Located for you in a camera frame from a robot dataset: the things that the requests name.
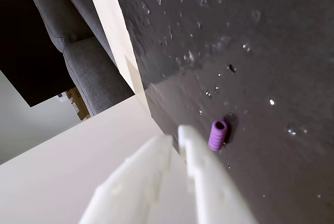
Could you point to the black flat panel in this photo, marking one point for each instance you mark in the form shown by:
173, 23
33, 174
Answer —
23, 51

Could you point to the brown cardboard box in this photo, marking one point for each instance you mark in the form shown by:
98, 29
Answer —
79, 102

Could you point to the purple ribbed pen grip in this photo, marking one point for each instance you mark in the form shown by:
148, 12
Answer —
217, 138

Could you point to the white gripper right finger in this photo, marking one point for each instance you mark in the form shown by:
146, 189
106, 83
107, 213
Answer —
208, 182

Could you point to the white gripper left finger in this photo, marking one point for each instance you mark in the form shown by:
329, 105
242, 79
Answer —
130, 182

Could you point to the dark grey table mat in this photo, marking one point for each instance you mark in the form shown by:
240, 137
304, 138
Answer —
235, 51

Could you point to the grey fabric sofa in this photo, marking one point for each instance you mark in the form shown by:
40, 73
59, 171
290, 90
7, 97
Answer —
86, 70

